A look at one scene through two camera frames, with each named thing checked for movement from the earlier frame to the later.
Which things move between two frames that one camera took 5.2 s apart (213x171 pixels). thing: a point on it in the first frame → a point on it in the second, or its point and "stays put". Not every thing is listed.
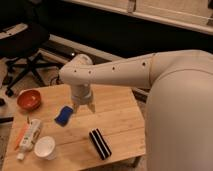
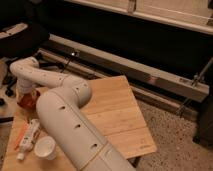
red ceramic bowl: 29,99 stays put
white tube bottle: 34,129 stays put
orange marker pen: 21,136 stays put
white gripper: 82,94 → 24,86
